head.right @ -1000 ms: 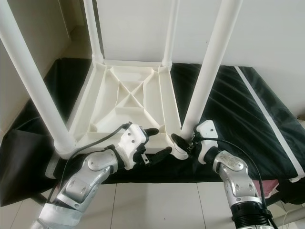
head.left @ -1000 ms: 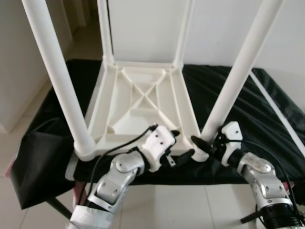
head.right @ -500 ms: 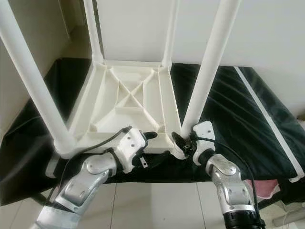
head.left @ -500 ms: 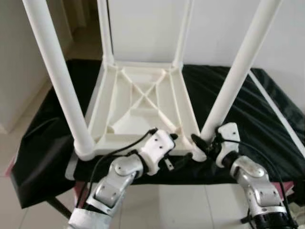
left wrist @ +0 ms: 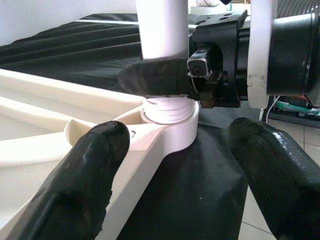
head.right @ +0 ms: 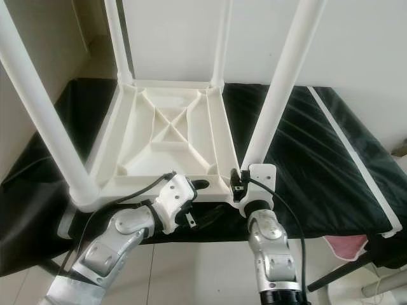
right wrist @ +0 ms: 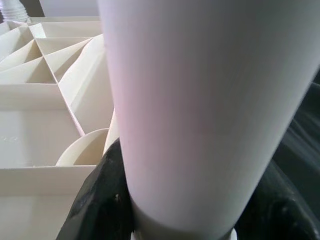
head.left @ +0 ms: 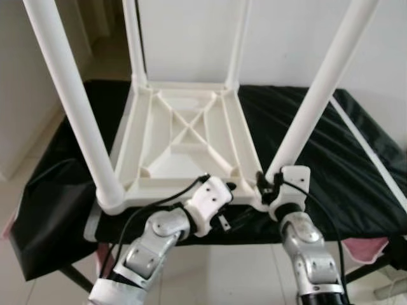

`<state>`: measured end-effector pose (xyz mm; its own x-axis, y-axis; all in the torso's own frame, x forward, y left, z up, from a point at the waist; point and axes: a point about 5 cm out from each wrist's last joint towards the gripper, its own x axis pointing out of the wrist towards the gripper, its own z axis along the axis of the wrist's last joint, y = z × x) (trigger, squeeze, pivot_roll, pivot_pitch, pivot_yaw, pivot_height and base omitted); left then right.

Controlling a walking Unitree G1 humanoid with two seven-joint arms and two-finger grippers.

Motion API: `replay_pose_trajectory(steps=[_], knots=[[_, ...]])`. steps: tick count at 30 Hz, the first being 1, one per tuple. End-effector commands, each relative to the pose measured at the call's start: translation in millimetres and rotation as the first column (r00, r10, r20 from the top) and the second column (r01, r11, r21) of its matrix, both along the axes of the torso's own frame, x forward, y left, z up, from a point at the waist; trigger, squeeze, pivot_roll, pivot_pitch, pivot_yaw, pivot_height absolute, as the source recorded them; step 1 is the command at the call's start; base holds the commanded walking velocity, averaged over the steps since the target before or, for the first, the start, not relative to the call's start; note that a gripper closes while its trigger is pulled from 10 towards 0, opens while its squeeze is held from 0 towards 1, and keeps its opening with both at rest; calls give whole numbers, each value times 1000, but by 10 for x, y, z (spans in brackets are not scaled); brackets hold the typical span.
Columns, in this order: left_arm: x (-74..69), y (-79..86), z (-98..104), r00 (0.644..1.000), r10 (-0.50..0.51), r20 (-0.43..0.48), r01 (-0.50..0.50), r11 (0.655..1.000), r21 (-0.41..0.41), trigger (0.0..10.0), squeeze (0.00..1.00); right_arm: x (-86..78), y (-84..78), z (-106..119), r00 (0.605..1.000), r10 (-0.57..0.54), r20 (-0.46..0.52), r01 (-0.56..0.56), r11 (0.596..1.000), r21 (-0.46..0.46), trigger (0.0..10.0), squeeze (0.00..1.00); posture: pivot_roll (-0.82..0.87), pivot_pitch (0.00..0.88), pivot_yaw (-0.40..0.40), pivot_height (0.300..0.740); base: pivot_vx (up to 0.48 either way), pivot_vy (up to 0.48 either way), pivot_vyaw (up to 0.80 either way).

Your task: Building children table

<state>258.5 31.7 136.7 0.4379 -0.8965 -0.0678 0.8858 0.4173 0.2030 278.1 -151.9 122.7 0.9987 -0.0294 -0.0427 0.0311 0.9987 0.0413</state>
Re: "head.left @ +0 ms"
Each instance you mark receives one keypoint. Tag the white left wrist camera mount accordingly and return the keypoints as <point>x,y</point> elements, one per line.
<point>208,200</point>

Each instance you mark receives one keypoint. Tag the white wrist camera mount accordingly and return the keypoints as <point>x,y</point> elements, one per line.
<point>291,187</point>
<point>208,200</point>

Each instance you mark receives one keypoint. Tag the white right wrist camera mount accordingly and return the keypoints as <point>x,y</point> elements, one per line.
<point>291,187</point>

